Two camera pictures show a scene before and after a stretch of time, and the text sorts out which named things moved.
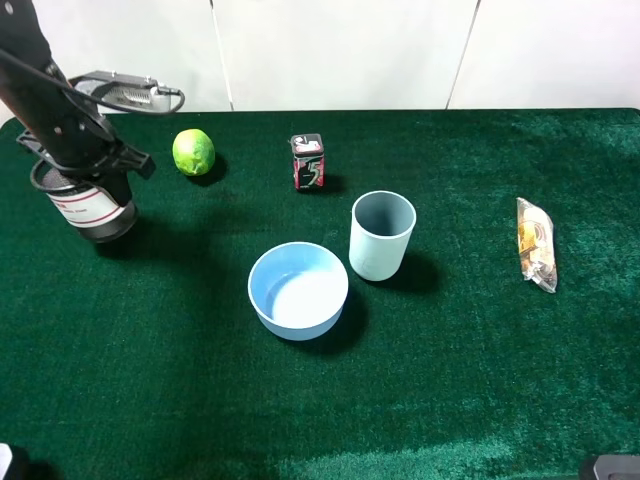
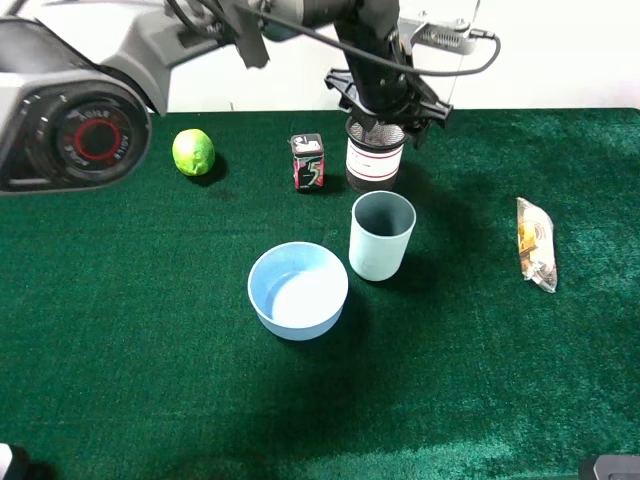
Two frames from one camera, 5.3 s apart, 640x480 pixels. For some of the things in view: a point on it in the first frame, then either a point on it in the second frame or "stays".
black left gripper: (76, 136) -> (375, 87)
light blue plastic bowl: (298, 290) stays
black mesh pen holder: (85, 207) -> (373, 157)
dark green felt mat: (141, 357) stays
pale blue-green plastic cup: (380, 230) stays
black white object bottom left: (14, 462) stays
